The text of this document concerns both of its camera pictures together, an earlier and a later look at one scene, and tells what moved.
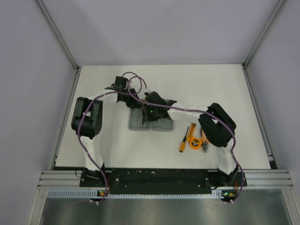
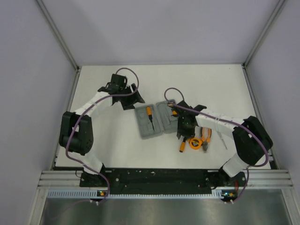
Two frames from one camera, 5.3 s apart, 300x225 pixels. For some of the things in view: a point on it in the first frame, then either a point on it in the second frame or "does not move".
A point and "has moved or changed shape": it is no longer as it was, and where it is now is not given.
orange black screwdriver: [183, 145] does not move
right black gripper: [147, 117] → [181, 132]
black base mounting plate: [162, 180] does not move
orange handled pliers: [205, 141] does not move
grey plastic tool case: [136, 123] has moved or changed shape
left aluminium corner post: [56, 28] does not move
